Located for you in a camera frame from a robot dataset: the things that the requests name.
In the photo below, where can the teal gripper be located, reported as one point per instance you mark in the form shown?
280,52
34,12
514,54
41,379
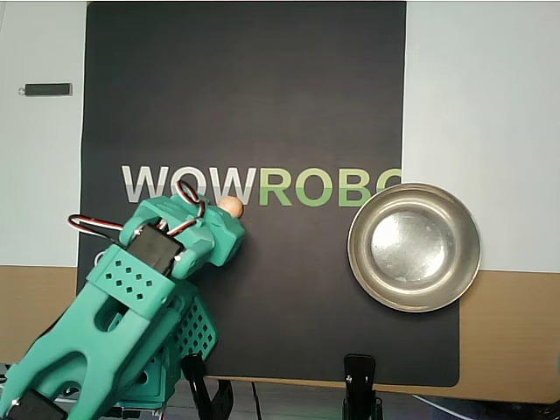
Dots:
228,231

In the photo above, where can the tan cork ball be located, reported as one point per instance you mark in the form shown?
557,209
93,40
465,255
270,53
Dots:
234,205

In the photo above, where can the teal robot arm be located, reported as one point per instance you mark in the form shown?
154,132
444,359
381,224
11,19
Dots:
100,315

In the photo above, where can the metal bowl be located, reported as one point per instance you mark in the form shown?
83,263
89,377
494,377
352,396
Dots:
413,247

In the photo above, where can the black table clamp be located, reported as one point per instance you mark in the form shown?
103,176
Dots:
197,385

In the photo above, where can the black printed mat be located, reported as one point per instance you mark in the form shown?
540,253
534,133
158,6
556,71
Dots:
284,87

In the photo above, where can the black USB stick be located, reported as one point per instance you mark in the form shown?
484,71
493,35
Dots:
46,89

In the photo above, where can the black camera stand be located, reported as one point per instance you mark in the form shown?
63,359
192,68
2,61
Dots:
359,372

